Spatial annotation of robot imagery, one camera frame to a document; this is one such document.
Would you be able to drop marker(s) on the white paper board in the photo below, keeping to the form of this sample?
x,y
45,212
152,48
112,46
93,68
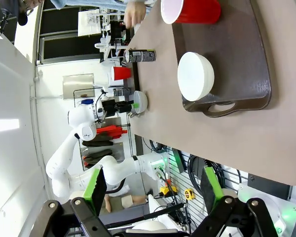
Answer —
x,y
88,23

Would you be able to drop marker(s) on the black tripod camera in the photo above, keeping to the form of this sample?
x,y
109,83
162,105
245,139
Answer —
x,y
5,21

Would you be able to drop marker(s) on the person's right forearm blue sleeve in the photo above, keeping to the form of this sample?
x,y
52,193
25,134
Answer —
x,y
101,3

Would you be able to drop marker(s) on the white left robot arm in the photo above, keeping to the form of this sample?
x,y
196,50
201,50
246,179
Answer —
x,y
61,168

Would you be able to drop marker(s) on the black table bracket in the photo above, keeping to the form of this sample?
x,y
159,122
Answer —
x,y
269,186

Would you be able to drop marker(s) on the yellow tape measure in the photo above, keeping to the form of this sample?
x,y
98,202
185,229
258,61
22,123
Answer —
x,y
189,194

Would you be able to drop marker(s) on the blue small object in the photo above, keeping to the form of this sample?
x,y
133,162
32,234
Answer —
x,y
86,101

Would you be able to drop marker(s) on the yellow black connector box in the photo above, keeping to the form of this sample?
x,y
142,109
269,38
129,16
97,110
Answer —
x,y
167,191

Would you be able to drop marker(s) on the black Pepsi can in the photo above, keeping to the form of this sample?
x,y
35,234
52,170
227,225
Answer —
x,y
143,55

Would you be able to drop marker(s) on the person's head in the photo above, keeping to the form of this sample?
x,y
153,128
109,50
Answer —
x,y
30,5

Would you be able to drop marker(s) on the dark green folded cloth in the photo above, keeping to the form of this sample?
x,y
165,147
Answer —
x,y
97,143
98,156

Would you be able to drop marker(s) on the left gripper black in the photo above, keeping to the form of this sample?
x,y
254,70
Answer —
x,y
109,107

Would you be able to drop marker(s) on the red cup white inside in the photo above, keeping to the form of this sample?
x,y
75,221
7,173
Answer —
x,y
199,12
122,73

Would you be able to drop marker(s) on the grey metal wall plate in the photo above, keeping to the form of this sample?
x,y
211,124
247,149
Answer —
x,y
77,85

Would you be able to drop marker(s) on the black panel green lit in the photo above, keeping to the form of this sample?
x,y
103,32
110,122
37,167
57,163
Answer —
x,y
178,160

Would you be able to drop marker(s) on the person's right hand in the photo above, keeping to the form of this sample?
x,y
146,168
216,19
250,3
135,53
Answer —
x,y
135,13

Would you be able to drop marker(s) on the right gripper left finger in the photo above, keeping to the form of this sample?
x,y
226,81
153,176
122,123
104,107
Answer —
x,y
95,190

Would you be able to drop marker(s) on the red plastic parts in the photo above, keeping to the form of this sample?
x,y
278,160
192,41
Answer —
x,y
111,130

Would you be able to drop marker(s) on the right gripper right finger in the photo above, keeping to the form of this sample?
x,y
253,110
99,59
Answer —
x,y
212,187

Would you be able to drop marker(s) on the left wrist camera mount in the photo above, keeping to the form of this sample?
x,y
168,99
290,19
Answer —
x,y
104,95

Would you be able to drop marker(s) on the white bowl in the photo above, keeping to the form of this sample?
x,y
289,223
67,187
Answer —
x,y
195,76
143,100

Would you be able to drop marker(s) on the dark brown serving tray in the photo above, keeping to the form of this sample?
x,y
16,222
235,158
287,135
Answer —
x,y
236,61
136,76

